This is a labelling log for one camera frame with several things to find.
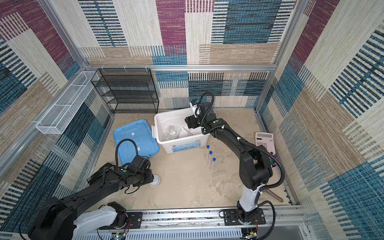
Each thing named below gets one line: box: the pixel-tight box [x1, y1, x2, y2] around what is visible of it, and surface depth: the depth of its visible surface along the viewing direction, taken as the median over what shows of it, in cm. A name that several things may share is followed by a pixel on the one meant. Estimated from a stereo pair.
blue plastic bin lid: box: [113, 119, 160, 165], surface depth 107 cm
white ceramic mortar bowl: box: [148, 174, 161, 187], surface depth 86 cm
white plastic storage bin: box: [151, 107, 211, 154], surface depth 99 cm
